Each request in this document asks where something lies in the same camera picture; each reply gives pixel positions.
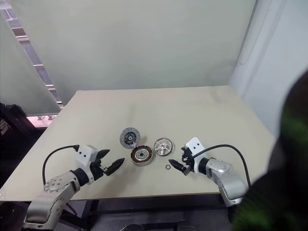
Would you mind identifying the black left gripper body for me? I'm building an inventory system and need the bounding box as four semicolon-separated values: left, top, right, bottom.
90;158;109;181

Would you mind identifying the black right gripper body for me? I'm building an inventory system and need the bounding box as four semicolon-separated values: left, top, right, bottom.
181;154;195;176

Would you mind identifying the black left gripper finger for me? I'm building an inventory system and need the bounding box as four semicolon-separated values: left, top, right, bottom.
96;149;111;161
105;157;125;176

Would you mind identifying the silver spoked motor rotor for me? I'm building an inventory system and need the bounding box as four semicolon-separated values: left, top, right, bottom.
153;137;174;156

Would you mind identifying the motor stator with copper windings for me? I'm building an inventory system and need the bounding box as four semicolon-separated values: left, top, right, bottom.
130;145;154;167

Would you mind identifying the grey round rotor disc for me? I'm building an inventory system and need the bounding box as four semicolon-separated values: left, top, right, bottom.
119;127;142;149

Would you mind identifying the dark blurry rounded shape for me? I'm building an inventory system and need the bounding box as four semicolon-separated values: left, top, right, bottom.
232;69;308;231

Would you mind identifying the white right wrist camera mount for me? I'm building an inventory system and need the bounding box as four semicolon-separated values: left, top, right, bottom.
184;137;205;173

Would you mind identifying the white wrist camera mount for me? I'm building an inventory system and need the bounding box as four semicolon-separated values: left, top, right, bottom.
75;144;98;185
184;137;205;173

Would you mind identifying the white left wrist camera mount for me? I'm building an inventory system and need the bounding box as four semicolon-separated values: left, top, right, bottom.
75;144;98;185

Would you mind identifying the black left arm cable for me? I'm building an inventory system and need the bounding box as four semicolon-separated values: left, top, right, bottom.
42;144;80;187

